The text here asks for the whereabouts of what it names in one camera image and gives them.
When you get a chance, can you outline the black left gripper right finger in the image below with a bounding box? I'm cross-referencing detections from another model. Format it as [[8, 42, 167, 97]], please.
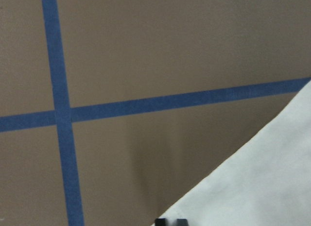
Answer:
[[176, 219, 189, 226]]

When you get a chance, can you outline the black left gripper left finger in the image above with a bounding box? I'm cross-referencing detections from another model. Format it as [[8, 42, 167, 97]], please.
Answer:
[[155, 218, 168, 226]]

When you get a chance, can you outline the white long-sleeve printed T-shirt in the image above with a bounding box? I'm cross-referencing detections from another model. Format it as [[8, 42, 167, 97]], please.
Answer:
[[161, 78, 311, 226]]

